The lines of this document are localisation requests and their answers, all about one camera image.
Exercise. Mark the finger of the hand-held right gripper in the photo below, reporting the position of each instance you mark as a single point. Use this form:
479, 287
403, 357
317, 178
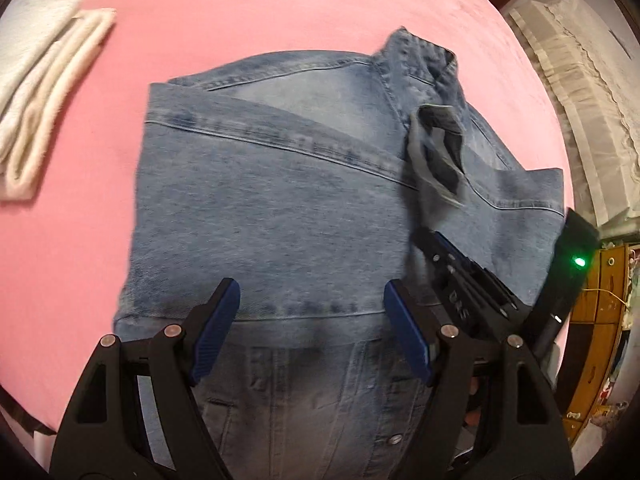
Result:
450, 295
487, 290

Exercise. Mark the white folded fleece garment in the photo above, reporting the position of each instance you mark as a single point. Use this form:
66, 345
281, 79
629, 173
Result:
45, 60

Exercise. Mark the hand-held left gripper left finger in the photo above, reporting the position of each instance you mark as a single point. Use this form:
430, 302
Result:
218, 324

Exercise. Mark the blue denim jacket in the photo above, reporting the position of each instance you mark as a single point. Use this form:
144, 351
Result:
300, 200

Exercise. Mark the pink bed sheet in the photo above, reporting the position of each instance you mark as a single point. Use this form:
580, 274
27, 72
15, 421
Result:
250, 10

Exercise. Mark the wooden cabinet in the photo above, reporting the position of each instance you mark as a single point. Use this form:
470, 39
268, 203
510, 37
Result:
600, 320

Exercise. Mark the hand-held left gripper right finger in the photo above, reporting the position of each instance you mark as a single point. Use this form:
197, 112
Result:
406, 330

